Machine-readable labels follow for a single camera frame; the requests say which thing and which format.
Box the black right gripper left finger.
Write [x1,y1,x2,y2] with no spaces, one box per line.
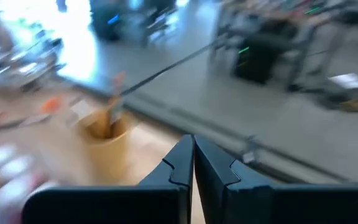
[22,134,195,224]

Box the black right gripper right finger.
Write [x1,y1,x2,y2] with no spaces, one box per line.
[194,134,358,224]

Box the yellow ribbed cup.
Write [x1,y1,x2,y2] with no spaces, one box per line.
[78,102,134,185]

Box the black computer tower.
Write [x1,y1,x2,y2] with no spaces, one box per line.
[89,0,127,42]
[233,30,291,85]

